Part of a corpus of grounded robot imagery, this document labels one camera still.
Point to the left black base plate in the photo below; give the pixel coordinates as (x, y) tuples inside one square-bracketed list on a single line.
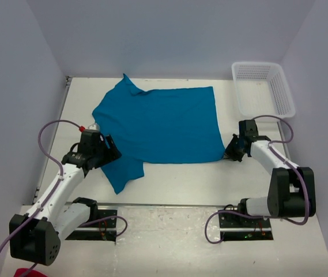
[(98, 228)]

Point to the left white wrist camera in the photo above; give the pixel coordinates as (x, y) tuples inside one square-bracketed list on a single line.
[(93, 126)]

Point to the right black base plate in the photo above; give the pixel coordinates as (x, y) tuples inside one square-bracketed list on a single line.
[(237, 228)]

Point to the red cloth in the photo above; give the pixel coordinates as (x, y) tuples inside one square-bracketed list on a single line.
[(28, 273)]

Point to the white plastic basket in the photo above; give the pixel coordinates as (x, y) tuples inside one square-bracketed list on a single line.
[(261, 88)]

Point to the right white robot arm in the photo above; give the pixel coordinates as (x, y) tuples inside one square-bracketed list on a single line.
[(291, 194)]

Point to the blue t shirt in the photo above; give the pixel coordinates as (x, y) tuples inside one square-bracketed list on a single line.
[(160, 126)]

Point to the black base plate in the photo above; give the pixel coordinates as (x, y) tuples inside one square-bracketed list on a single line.
[(237, 228), (98, 228)]

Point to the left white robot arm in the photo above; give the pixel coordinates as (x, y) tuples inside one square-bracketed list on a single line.
[(37, 235)]

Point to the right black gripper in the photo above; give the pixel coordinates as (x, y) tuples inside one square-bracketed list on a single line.
[(229, 154)]

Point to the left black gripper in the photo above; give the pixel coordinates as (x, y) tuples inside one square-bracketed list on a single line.
[(111, 153)]

